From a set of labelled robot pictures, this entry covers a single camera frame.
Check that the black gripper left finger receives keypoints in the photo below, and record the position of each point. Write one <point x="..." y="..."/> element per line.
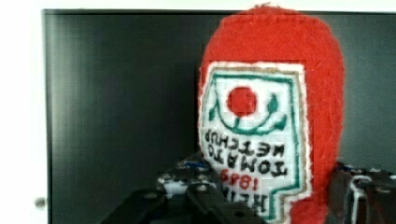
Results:
<point x="188" y="193"/>

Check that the black toaster oven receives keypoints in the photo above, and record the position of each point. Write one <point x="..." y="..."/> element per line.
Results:
<point x="121" y="91"/>

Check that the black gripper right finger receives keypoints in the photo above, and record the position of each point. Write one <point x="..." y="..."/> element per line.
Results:
<point x="361" y="196"/>

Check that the red plush ketchup bottle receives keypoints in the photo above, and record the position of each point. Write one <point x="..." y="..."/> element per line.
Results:
<point x="270" y="108"/>

